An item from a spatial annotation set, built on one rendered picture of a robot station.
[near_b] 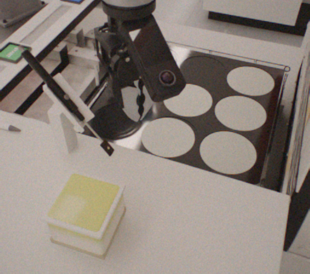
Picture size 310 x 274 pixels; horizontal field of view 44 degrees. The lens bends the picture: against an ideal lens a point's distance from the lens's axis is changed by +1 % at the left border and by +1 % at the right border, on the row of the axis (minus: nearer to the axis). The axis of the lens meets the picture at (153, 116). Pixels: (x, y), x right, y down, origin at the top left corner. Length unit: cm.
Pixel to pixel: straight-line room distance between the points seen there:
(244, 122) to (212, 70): 17
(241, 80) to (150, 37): 39
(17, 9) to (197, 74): 62
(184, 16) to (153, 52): 240
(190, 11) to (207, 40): 184
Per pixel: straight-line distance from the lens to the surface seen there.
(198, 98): 79
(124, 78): 54
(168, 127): 72
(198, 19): 286
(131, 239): 51
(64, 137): 58
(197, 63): 88
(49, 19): 96
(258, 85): 84
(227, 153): 69
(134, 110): 60
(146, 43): 49
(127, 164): 58
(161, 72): 48
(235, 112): 77
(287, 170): 64
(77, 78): 88
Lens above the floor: 142
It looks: 44 degrees down
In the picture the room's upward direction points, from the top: straight up
